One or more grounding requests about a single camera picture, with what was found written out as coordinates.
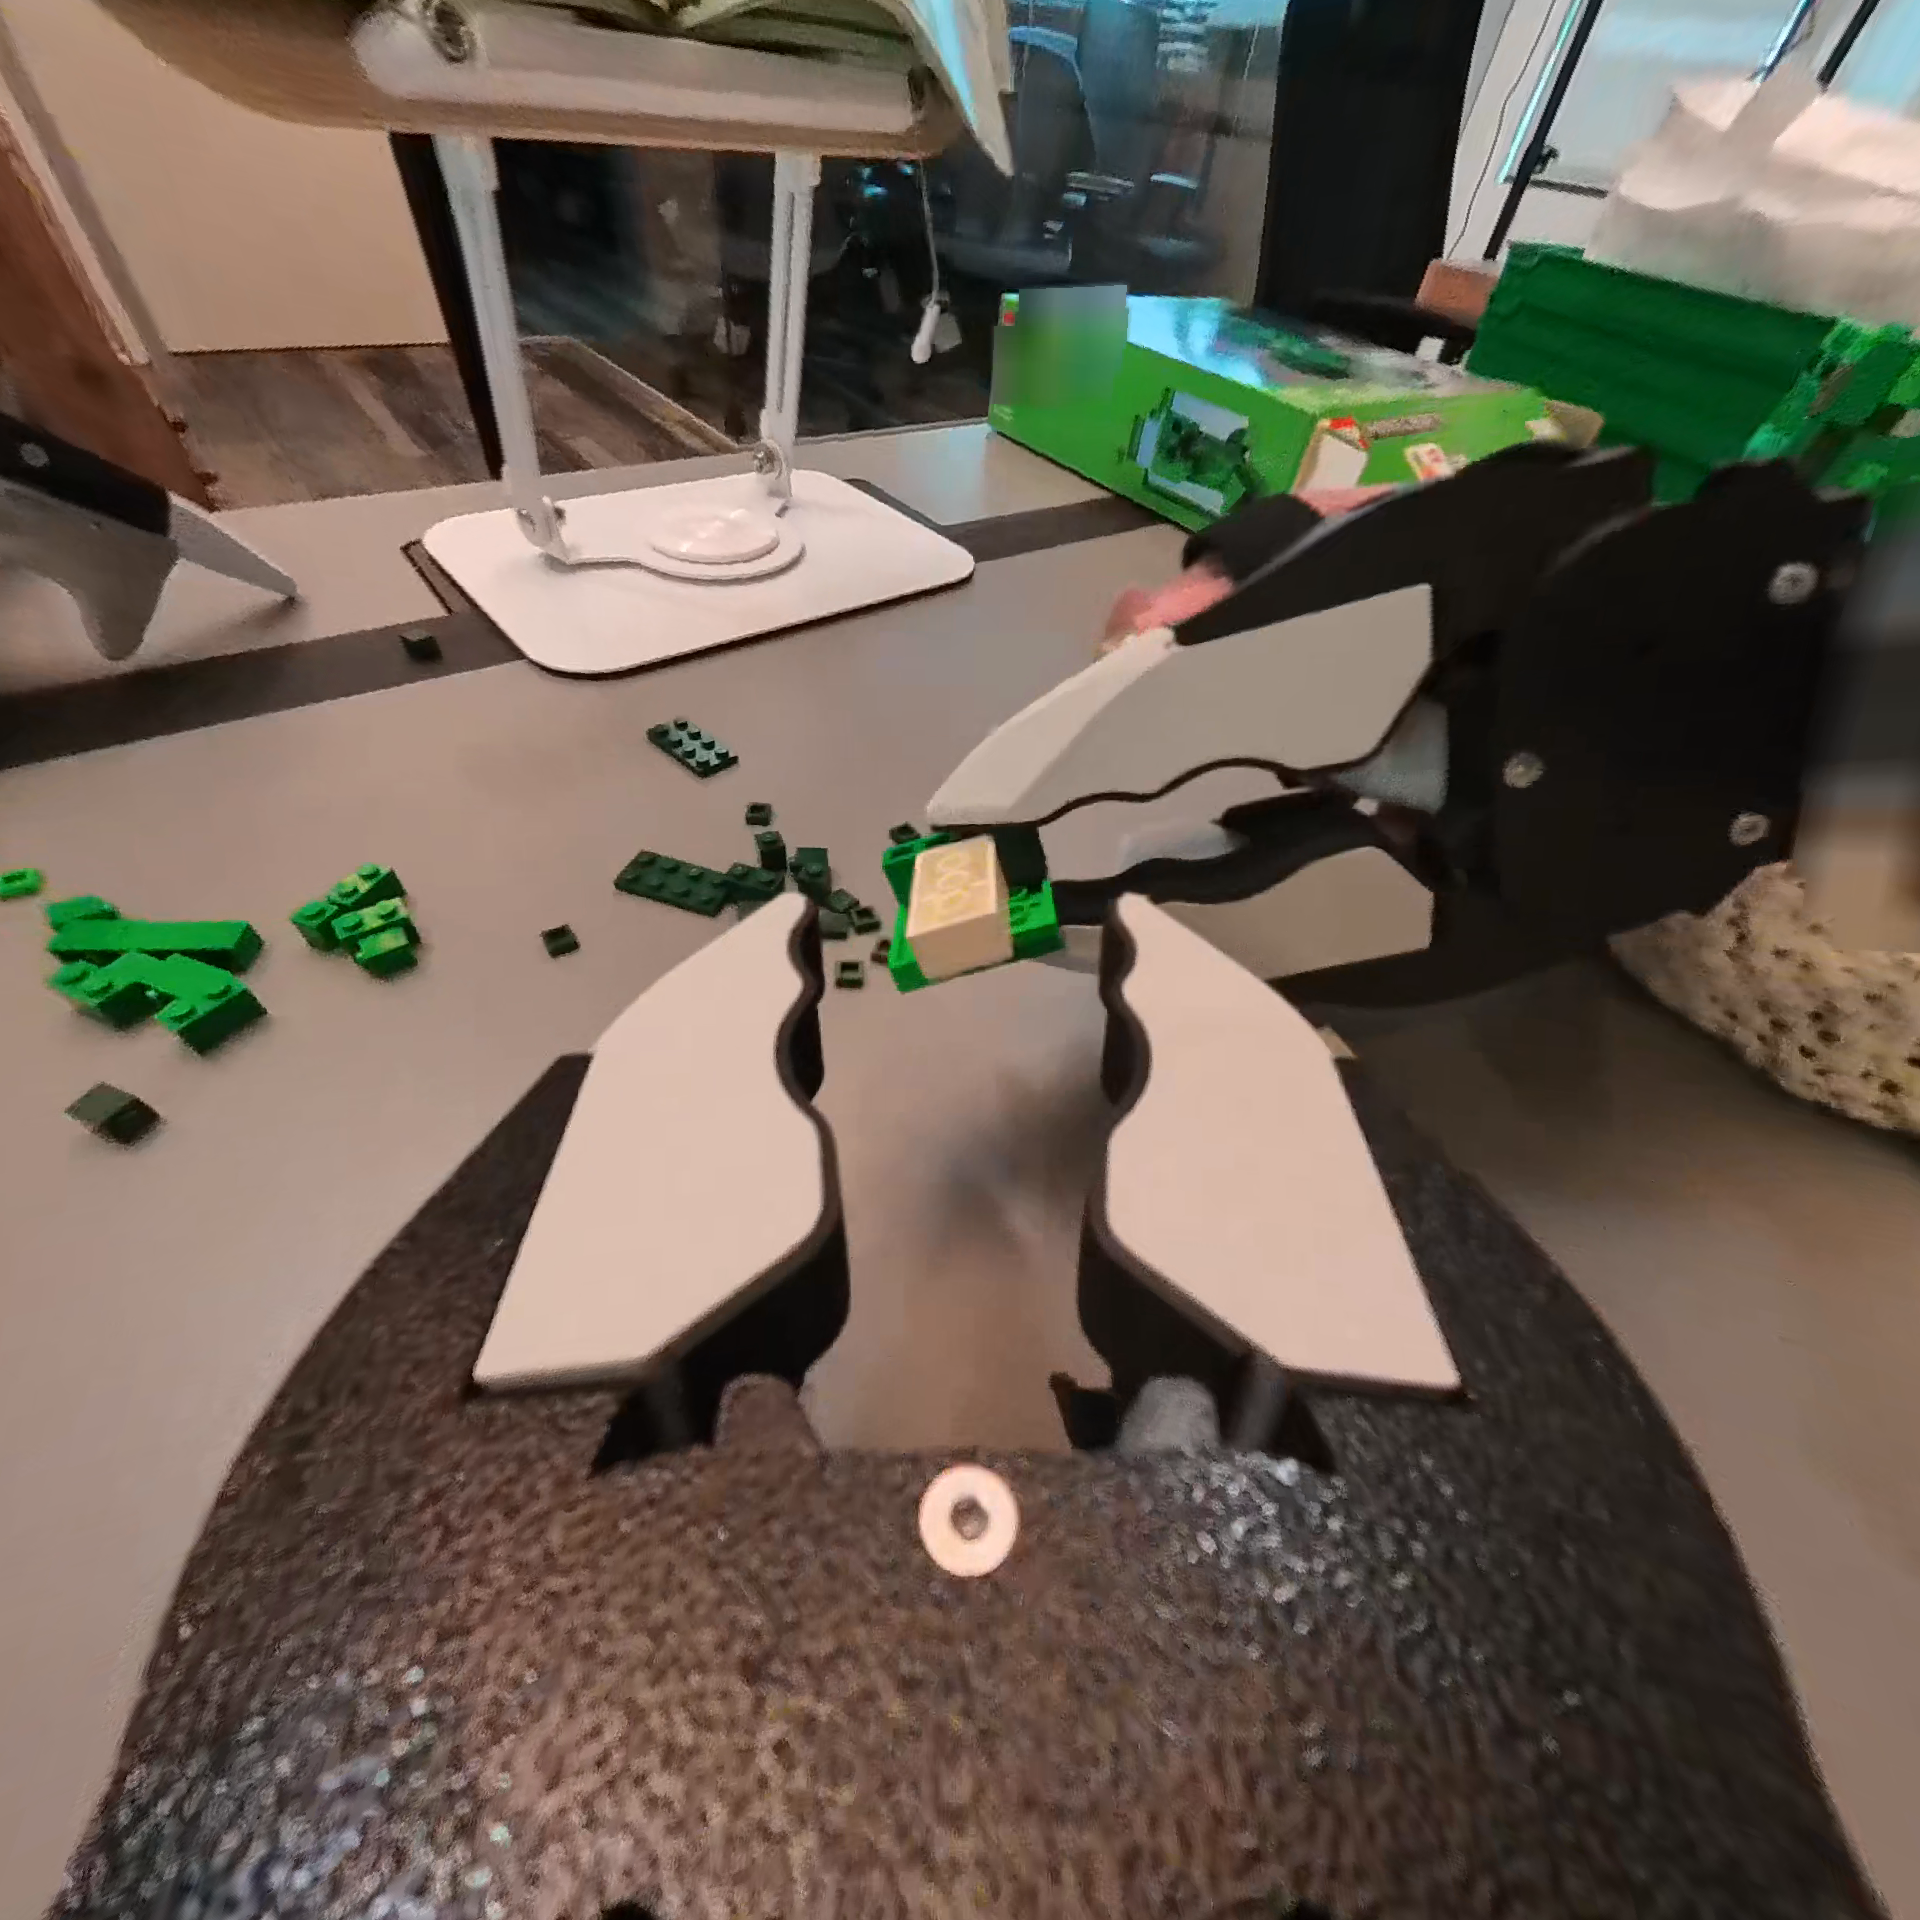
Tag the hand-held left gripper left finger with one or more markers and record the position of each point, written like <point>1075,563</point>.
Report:
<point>675,1171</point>

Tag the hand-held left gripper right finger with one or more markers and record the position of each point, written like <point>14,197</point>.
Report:
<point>1259,1201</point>

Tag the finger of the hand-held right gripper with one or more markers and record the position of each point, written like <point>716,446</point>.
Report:
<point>1231,706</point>
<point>1201,879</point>

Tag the green lego plate cream brick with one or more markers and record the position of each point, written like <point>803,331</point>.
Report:
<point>954,901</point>

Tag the dark green lego piece pile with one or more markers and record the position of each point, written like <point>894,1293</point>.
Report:
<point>691,884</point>

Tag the person's right forearm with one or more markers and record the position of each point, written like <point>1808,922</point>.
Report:
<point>1786,991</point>

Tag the green lego set box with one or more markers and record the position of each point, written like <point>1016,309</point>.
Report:
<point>1275,406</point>

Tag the large green creeper build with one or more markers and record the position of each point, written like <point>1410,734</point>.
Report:
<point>1620,346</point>

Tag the dark green flat lego plate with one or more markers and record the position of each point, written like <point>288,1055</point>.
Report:
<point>694,748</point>

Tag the bright green lego piece pile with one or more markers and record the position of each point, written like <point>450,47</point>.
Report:
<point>150,962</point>

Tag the lego instruction booklet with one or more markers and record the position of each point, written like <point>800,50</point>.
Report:
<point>960,60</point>

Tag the person's right hand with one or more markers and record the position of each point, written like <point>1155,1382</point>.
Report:
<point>1161,613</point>

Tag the white plastic bag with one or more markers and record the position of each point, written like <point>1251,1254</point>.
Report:
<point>1769,196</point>

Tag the white book stand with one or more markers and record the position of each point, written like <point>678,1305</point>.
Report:
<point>675,601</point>

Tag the black light stand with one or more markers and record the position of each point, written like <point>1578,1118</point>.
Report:
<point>1546,119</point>
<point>1816,45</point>

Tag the black office chair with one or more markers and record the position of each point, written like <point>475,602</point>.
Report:
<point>1350,150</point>

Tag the black and white spare device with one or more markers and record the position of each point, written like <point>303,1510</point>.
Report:
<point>106,570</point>

